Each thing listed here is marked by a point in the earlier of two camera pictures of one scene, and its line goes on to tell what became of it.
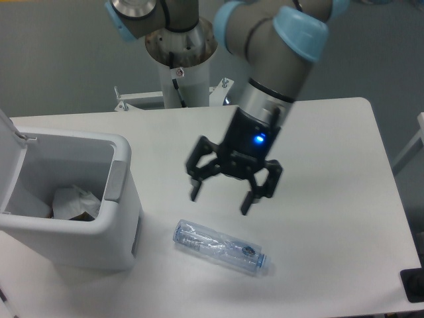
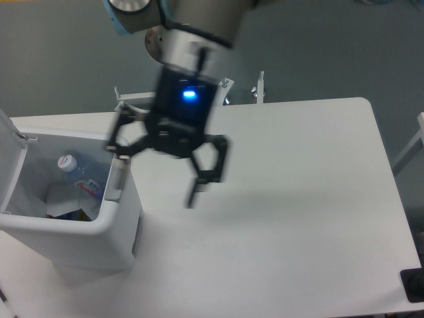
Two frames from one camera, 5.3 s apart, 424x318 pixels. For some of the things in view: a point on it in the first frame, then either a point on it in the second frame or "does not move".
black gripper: [248, 141] → [179, 118]
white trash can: [100, 163] does not move
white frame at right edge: [413, 148] does not move
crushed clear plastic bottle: [234, 252] → [90, 186]
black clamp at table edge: [413, 282] does not move
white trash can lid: [12, 154] does not move
